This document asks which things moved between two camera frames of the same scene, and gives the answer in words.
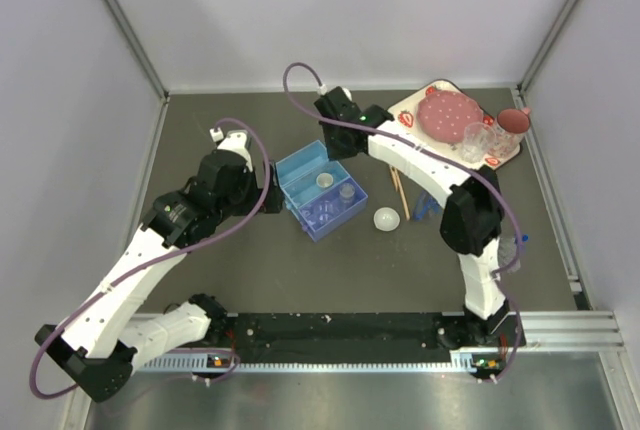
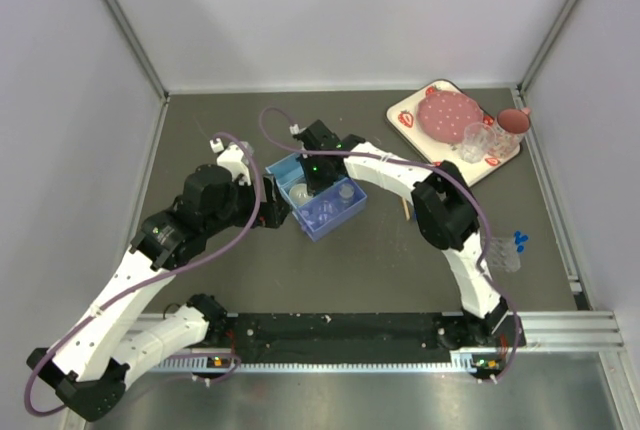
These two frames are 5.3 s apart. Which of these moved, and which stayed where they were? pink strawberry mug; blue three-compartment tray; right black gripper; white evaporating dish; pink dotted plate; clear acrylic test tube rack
Moved: white evaporating dish; right black gripper
Stayed: clear acrylic test tube rack; blue three-compartment tray; pink dotted plate; pink strawberry mug
